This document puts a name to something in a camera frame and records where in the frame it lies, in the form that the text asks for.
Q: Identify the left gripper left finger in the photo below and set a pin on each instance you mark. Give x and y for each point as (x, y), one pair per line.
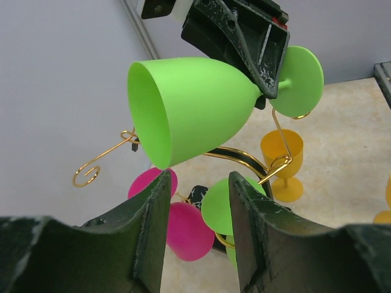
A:
(119, 251)

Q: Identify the pink wine glass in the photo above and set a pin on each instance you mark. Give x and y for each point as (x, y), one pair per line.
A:
(187, 234)

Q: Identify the orange wine glass front middle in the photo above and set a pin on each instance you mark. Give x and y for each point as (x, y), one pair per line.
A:
(384, 217)

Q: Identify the green wine glass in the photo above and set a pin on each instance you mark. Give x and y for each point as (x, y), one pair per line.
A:
(216, 212)
(186, 106)

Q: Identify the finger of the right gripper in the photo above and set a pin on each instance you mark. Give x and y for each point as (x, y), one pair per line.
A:
(249, 35)

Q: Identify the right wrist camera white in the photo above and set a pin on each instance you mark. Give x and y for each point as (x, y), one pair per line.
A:
(176, 9)

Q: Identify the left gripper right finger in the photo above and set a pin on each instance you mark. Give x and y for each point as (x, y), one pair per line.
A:
(279, 251)

